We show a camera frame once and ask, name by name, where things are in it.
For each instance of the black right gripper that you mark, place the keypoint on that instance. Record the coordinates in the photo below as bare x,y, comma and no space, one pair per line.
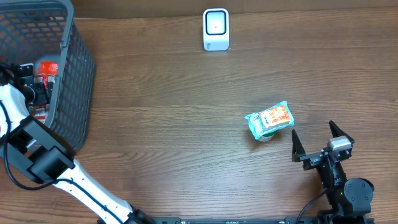
313,159

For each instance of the red sachet stick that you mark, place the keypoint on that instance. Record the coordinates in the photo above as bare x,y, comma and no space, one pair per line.
46,72

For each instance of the mint green wipes pack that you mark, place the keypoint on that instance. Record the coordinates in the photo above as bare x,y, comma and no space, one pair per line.
255,124

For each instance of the green lid jar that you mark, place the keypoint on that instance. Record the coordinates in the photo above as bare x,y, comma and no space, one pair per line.
266,137

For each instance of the orange snack packet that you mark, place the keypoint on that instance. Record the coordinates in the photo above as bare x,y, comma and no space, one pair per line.
279,116

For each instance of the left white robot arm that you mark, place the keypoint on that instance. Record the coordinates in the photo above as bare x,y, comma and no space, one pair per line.
35,157

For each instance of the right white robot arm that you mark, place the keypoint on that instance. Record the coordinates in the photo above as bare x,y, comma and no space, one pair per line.
349,199

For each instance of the dark grey plastic basket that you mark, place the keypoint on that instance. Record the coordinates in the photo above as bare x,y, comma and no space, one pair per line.
34,31

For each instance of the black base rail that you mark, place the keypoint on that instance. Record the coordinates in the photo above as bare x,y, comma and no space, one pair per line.
286,220

